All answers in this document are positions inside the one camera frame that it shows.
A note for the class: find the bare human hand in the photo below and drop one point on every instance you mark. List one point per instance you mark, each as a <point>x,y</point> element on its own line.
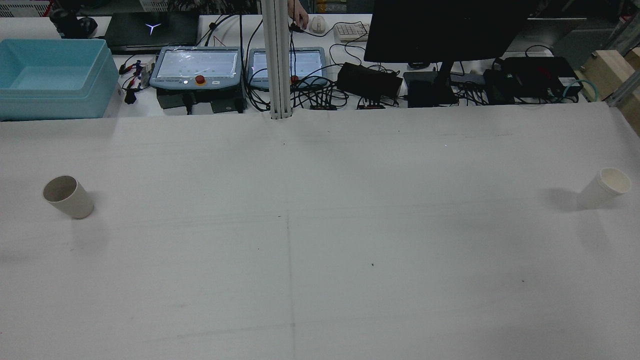
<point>300,15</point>

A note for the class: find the beige paper cup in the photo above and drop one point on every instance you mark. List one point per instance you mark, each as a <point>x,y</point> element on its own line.
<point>70,200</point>

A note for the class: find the white paper cup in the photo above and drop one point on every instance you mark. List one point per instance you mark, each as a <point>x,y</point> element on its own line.
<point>597,192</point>

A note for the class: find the white computer mouse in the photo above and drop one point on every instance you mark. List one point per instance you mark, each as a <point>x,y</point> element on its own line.
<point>318,24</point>

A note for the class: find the grey teach pendant tablet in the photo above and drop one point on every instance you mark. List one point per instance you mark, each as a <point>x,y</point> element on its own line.
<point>307,65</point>

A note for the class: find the white keyboard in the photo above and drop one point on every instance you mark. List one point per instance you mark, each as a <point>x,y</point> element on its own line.
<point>352,31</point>

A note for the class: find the black power adapter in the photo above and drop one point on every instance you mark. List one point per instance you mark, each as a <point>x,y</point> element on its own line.
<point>369,80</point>

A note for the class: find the black hub with orange ports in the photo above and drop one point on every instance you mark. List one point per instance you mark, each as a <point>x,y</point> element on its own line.
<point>323,107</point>
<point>371,106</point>

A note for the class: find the teach pendant with red button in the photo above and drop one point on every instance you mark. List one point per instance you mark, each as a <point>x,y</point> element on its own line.
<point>197,67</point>

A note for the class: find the black Huawei monitor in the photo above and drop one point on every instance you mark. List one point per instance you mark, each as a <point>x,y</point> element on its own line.
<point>445,30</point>

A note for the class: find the black laptop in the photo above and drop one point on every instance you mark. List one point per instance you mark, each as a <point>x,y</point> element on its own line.
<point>150,32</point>

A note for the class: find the dark grey power brick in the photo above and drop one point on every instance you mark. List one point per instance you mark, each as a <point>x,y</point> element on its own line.
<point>172,100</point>

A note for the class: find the black monitor stand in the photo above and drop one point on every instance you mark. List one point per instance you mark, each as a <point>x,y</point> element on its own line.
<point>432,92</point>

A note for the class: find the red alligator clip lead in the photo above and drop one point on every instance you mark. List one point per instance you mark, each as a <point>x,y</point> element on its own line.
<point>131,82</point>

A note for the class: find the white table cover sheet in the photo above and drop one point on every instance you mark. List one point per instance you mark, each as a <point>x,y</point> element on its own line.
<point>320,225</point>

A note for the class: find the black desk gadget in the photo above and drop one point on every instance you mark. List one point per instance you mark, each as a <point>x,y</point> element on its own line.
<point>75,25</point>

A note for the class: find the black box device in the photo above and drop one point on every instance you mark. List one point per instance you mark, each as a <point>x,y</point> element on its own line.
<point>532,75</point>

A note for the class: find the light blue plastic bin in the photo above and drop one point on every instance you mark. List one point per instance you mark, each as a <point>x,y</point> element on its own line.
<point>55,75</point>

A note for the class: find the wooden block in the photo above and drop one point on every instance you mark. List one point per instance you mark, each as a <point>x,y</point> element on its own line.
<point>612,75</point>

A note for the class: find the aluminium profile post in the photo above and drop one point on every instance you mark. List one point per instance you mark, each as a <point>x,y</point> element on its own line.
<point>277,60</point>

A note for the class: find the aluminium frame rack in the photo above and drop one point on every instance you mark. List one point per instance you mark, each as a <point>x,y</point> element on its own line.
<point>625,35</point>

